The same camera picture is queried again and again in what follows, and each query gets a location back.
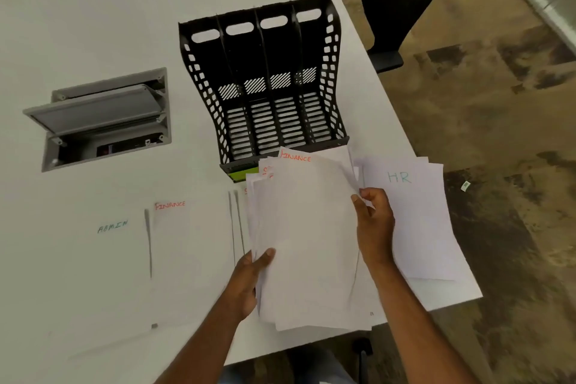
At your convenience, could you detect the black power socket strip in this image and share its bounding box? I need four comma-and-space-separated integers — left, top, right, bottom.
96, 132, 164, 158

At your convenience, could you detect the white paper sheet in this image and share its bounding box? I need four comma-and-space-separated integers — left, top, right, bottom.
229, 188, 254, 265

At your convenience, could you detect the person's right hand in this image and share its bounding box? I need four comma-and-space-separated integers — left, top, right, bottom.
351, 187, 397, 269

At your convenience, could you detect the grey table cable box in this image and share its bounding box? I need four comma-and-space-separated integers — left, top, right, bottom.
22, 67, 173, 173

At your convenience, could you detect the pile of teal lettered sheets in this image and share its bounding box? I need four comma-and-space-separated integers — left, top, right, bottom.
359, 156, 471, 284

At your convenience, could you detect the white sheet with blue lettering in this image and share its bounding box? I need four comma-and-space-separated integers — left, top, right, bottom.
67, 212, 155, 360

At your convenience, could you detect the stack of white paper sheets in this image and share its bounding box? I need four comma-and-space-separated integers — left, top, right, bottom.
245, 145, 375, 333

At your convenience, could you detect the black chair base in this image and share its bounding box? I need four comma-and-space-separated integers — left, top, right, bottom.
353, 338, 375, 384

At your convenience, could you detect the person's left hand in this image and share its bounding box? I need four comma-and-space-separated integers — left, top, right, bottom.
223, 248, 276, 323

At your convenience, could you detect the person's right forearm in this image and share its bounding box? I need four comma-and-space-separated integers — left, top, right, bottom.
370, 260, 481, 384

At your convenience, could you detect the person's left forearm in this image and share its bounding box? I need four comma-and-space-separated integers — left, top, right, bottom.
154, 305, 247, 384

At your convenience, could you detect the black plastic file organizer rack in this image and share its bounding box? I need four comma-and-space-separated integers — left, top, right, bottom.
178, 0, 350, 184

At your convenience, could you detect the white sheet with red lettering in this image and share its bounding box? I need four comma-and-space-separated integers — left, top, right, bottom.
145, 198, 238, 327
269, 145, 367, 310

